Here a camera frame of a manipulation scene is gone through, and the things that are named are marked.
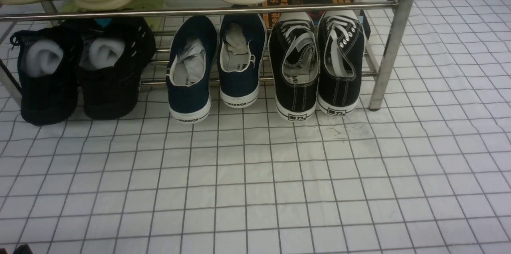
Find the navy canvas shoe right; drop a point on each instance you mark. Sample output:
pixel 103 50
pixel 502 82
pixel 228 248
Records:
pixel 243 43

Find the navy canvas shoe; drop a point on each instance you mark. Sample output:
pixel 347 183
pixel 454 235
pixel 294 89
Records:
pixel 193 51
pixel 243 43

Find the navy canvas shoe left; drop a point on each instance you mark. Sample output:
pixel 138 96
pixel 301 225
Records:
pixel 193 51

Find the dark printed box behind rack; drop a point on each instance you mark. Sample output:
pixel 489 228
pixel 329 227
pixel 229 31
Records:
pixel 270 18

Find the silver metal shoe rack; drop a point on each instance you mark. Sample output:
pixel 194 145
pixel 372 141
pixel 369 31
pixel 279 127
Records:
pixel 380 71

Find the green paper behind rack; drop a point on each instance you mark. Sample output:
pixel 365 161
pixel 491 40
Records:
pixel 155 23

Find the black canvas sneaker left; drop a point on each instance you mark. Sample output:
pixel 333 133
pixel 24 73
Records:
pixel 293 58

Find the black canvas sneaker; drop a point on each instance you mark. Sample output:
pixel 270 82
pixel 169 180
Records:
pixel 293 58
pixel 341 45

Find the black canvas sneaker right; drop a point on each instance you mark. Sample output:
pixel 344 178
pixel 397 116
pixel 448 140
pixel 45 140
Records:
pixel 341 45

